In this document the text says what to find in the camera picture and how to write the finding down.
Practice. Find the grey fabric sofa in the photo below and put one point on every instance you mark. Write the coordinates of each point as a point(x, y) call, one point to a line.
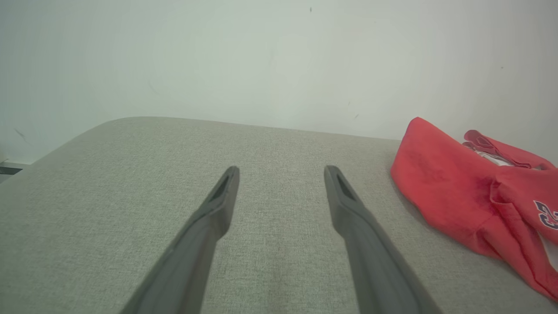
point(279, 148)

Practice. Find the red jersey with striped trim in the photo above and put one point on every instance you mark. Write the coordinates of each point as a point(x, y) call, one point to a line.
point(449, 187)

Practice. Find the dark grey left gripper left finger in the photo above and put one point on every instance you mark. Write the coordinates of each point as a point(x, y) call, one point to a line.
point(192, 253)

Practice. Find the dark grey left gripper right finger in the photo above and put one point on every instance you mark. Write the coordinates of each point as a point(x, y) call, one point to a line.
point(370, 261)

